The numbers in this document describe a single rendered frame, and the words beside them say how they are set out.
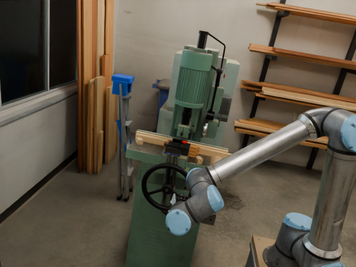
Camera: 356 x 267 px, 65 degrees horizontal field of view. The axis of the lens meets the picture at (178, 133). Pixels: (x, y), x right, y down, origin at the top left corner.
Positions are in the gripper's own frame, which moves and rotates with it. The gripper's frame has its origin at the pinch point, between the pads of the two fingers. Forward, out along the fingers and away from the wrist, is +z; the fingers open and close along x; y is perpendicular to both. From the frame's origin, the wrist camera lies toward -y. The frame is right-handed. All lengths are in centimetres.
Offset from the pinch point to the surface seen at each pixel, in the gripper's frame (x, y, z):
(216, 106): -6, 55, 51
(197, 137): 2, 33, 60
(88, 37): 126, 104, 122
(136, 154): 34.7, 15.2, 29.6
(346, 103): -160, 111, 222
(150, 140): 31, 25, 43
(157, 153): 22.9, 18.5, 30.6
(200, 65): 8, 71, 18
